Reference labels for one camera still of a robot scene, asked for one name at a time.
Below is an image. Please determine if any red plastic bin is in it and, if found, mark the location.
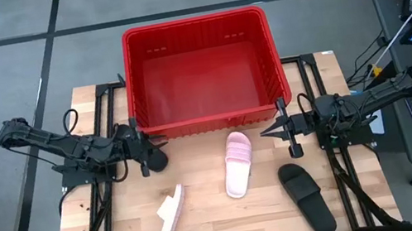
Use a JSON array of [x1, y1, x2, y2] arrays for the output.
[[113, 1, 297, 146]]

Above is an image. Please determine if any black cable with plug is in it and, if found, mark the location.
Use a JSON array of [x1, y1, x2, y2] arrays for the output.
[[338, 29, 396, 89]]

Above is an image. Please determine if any white card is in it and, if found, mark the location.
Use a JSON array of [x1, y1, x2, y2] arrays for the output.
[[366, 101, 387, 137]]

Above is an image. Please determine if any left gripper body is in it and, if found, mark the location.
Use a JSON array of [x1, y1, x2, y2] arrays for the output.
[[111, 114, 160, 182]]

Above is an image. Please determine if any pink slide sandal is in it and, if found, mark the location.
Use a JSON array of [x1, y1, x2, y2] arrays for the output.
[[216, 128, 261, 202], [141, 182, 192, 231]]

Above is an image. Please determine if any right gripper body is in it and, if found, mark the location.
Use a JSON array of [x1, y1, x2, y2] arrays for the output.
[[274, 91, 325, 161]]

